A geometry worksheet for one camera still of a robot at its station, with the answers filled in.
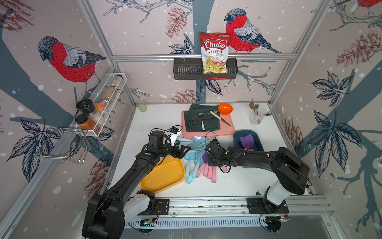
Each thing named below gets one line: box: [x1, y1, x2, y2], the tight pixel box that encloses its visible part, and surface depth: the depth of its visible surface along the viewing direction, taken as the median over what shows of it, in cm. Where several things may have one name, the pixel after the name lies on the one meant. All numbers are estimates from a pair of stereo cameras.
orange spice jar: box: [74, 113, 101, 135], surface depth 62 cm
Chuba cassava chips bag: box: [199, 31, 231, 74], surface depth 85 cm
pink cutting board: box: [181, 110, 236, 138], surface depth 108 cm
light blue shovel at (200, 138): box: [179, 135, 209, 143], surface depth 100 cm
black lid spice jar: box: [75, 98, 96, 114], surface depth 63 cm
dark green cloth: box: [183, 103, 221, 132], surface depth 113 cm
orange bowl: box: [217, 103, 234, 116], surface depth 113 cm
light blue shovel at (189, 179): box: [186, 157, 204, 185], surface depth 81 cm
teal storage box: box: [233, 129, 265, 152], surface depth 98 cm
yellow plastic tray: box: [140, 155, 186, 194], surface depth 83 cm
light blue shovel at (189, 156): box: [184, 151, 197, 178], surface depth 91 cm
